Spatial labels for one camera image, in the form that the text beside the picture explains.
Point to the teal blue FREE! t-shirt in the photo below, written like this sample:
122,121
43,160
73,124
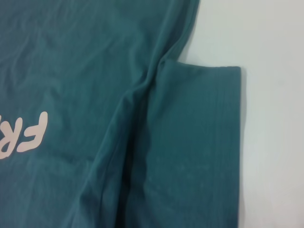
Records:
95,71

